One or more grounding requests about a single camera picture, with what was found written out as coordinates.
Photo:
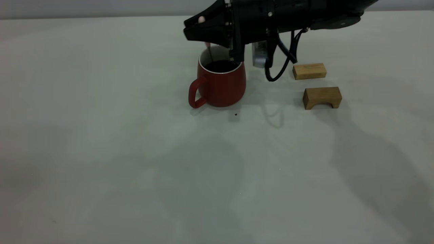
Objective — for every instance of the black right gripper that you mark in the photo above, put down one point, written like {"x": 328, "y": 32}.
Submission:
{"x": 254, "y": 23}

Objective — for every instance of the red ceramic mug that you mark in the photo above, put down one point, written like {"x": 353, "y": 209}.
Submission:
{"x": 223, "y": 88}

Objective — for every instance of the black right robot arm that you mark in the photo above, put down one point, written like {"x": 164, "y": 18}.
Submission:
{"x": 322, "y": 10}

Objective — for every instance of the flat wooden block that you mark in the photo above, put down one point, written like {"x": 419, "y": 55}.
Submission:
{"x": 308, "y": 72}

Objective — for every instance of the arched wooden block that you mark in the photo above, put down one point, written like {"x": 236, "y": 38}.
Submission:
{"x": 322, "y": 94}

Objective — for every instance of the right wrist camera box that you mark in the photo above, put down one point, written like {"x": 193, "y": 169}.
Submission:
{"x": 259, "y": 54}

